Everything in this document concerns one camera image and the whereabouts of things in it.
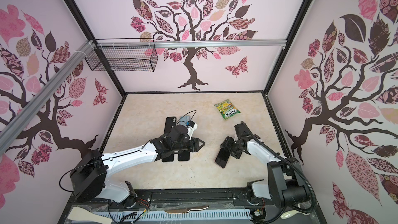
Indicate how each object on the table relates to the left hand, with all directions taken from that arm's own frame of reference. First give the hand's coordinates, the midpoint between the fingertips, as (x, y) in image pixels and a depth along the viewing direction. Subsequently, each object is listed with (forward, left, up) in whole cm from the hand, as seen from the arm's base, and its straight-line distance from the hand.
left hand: (202, 145), depth 79 cm
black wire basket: (+51, +50, +22) cm, 75 cm away
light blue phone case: (+25, +13, -13) cm, 31 cm away
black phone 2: (-4, -11, -6) cm, 13 cm away
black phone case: (+23, +22, -13) cm, 34 cm away
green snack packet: (+32, -18, -9) cm, 38 cm away
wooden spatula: (-28, +58, -14) cm, 66 cm away
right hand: (+3, -13, -9) cm, 16 cm away
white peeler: (-29, -40, -9) cm, 50 cm away
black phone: (-1, +11, -11) cm, 16 cm away
